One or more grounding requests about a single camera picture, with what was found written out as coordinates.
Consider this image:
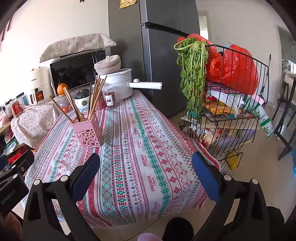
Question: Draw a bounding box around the dark chopstick gold band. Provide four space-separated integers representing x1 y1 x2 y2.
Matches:
87 83 92 120

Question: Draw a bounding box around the light bamboo chopstick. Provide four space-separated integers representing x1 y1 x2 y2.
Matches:
87 75 107 121

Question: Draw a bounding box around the floral cloth covered object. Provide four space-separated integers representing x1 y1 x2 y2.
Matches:
11 103 60 149

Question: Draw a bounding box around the red tea box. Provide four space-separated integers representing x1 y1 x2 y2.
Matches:
11 98 23 118

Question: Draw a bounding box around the pink perforated utensil holder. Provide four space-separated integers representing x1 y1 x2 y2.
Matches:
71 114 102 149

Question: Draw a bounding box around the cream air fryer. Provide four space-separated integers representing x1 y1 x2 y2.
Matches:
27 67 54 105

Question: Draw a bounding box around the orange fruit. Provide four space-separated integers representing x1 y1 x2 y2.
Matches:
57 83 68 95

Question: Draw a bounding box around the patterned red green tablecloth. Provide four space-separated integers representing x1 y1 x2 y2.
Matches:
25 90 220 227

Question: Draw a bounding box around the green squash in bowl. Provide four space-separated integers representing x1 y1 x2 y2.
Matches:
74 88 90 110

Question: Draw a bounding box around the red spice jar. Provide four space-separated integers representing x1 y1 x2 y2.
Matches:
103 87 116 108

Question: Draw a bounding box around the black microwave oven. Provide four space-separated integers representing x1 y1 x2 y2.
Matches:
50 50 106 91

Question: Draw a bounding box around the black chair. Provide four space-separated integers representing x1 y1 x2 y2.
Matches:
272 72 295 161

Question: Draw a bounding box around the red plastic bag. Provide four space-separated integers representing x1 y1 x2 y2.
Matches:
177 34 259 95

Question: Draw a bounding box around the floral cloth microwave cover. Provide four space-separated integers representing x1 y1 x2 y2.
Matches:
40 33 117 63

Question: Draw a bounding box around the green leafy vegetable bunch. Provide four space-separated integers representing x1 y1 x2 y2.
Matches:
174 37 208 116

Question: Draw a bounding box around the grey refrigerator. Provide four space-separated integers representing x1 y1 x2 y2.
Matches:
108 1 200 117

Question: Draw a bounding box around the yellow paper on fridge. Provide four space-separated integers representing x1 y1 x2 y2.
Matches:
119 0 137 9

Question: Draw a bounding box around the black wire storage rack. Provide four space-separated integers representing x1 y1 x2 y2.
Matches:
179 57 273 173

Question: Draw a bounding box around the white electric pot with handle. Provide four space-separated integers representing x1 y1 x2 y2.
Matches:
102 68 164 101

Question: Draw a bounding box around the woven rope lid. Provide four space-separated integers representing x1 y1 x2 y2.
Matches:
94 55 121 75

